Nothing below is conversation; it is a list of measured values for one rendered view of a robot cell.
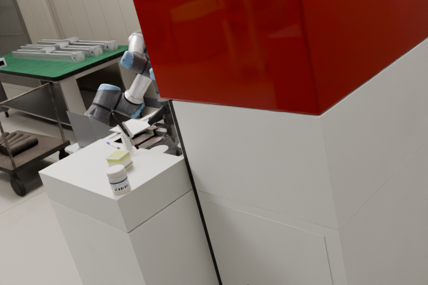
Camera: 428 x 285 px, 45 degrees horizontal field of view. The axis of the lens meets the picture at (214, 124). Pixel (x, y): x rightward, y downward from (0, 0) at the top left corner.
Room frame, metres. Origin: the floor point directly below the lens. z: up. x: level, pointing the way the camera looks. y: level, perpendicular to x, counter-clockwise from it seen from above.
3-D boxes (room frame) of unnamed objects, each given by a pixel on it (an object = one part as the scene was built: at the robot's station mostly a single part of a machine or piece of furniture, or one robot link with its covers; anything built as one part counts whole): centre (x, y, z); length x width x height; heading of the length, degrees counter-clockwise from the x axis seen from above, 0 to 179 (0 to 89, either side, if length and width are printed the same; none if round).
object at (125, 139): (2.14, 0.39, 1.03); 0.06 x 0.04 x 0.13; 41
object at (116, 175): (1.76, 0.40, 1.01); 0.07 x 0.07 x 0.10
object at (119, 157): (1.96, 0.42, 1.00); 0.07 x 0.07 x 0.07; 56
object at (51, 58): (6.21, 1.77, 0.47); 2.58 x 1.01 x 0.93; 38
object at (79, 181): (2.04, 0.49, 0.89); 0.62 x 0.35 x 0.14; 41
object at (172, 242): (2.25, 0.26, 0.41); 0.96 x 0.64 x 0.82; 131
